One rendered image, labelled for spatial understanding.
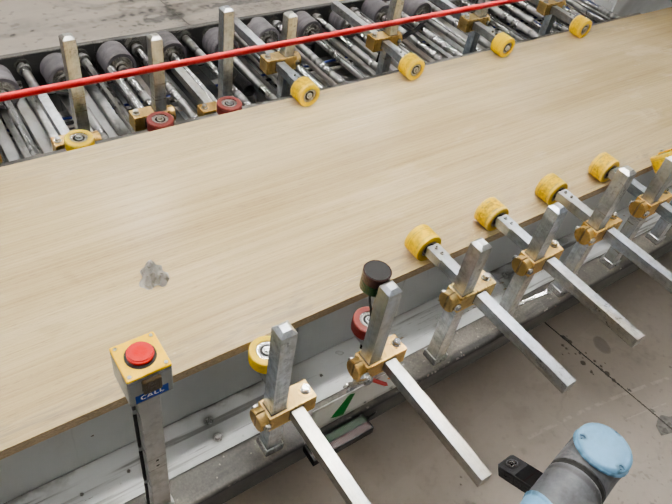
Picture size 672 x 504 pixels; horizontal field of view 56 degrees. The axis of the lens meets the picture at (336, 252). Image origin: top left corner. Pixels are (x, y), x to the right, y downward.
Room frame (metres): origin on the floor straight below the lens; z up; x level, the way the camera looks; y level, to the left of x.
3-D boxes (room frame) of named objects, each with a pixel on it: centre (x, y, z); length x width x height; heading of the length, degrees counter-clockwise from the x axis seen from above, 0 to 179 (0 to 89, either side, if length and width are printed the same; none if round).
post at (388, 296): (0.87, -0.12, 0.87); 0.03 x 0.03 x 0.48; 42
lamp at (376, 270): (0.90, -0.09, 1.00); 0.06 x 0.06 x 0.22; 42
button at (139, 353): (0.53, 0.26, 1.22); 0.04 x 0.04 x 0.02
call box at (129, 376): (0.53, 0.26, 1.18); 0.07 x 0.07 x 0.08; 42
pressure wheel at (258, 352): (0.81, 0.10, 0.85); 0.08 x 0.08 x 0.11
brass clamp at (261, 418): (0.72, 0.05, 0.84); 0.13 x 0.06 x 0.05; 132
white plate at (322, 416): (0.83, -0.12, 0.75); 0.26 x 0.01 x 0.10; 132
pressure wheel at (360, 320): (0.95, -0.11, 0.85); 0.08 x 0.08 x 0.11
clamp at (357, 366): (0.89, -0.14, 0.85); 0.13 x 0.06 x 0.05; 132
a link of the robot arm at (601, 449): (0.55, -0.47, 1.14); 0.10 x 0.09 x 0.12; 143
